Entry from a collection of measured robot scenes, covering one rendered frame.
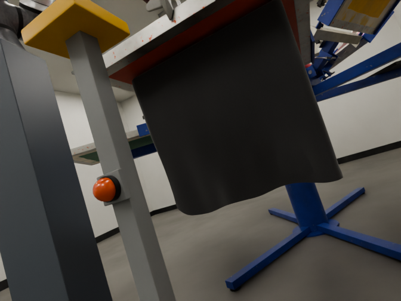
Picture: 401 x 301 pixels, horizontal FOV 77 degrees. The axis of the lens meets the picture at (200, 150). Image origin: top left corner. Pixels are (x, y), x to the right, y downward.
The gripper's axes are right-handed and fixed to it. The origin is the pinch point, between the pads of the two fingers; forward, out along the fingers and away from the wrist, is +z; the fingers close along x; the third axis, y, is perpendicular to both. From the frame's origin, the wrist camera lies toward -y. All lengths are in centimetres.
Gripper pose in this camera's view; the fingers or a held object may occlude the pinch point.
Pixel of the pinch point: (176, 17)
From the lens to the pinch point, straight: 67.4
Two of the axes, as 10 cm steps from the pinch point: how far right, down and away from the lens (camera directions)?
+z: 3.1, 9.5, -1.0
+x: -4.1, 0.4, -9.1
